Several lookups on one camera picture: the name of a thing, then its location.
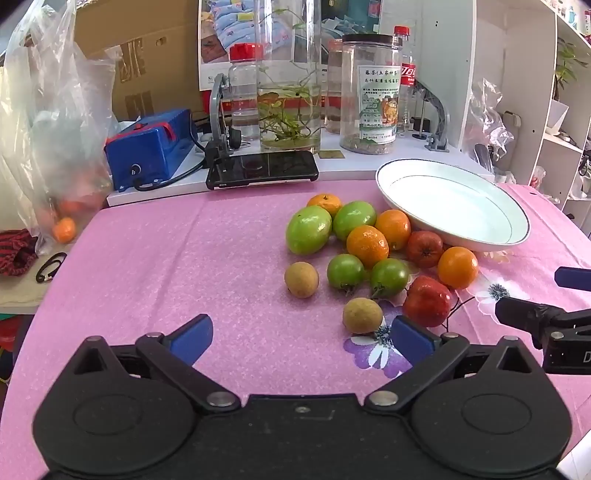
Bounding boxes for labelled jar with dark lid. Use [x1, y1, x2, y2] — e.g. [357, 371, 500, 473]
[339, 34, 402, 155]

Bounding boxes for green tomato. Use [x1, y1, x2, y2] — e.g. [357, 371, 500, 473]
[369, 258, 411, 298]
[327, 254, 366, 294]

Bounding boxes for wall poster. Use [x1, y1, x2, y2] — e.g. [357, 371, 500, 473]
[198, 0, 379, 90]

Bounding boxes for small red fruit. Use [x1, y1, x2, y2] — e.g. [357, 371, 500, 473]
[406, 230, 445, 268]

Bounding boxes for black cable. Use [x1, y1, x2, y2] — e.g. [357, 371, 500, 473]
[133, 134, 213, 191]

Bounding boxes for tan longan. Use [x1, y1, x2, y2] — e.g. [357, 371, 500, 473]
[342, 298, 384, 335]
[284, 261, 320, 298]

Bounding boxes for large green fruit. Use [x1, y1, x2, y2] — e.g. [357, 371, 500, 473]
[285, 205, 333, 256]

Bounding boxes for white plate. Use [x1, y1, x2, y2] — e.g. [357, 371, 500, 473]
[375, 158, 532, 253]

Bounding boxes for potted plant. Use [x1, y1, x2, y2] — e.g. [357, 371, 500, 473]
[551, 37, 578, 102]

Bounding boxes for glass vase with plant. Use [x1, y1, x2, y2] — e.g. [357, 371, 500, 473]
[253, 0, 322, 154]

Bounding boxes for white shelf unit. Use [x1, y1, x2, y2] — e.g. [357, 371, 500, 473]
[462, 0, 591, 217]

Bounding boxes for small orange with stem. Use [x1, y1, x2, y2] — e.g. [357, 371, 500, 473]
[307, 193, 343, 217]

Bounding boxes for cola bottle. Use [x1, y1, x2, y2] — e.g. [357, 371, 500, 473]
[392, 25, 419, 137]

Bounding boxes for black ring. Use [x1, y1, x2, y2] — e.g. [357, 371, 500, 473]
[35, 251, 68, 284]

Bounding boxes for blue plastic box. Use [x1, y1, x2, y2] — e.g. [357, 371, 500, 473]
[104, 108, 195, 193]

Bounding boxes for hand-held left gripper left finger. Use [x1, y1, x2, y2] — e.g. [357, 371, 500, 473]
[74, 314, 242, 414]

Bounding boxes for black smartphone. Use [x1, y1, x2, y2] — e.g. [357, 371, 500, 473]
[205, 150, 320, 191]

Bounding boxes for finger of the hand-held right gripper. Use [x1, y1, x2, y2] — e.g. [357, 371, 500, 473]
[555, 266, 591, 293]
[494, 296, 591, 340]

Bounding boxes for large red fruit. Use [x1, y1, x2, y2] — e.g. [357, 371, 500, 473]
[403, 276, 454, 328]

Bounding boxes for cardboard box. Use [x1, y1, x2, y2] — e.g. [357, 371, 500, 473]
[74, 0, 218, 123]

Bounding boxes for pink floral tablecloth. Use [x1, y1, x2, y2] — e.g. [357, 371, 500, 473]
[0, 178, 591, 480]

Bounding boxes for crumpled clear plastic bag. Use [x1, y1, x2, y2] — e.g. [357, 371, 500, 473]
[462, 78, 515, 174]

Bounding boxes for clear plastic jar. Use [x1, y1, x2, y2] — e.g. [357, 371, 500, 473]
[327, 40, 345, 134]

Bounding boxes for green oval fruit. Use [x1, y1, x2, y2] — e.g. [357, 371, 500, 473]
[332, 200, 378, 241]

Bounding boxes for clear bottle with red cap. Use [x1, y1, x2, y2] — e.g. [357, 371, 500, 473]
[228, 43, 264, 141]

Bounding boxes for red striped cloth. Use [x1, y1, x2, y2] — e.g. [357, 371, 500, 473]
[0, 228, 40, 278]

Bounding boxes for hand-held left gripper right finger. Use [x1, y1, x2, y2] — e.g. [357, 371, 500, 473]
[364, 315, 533, 411]

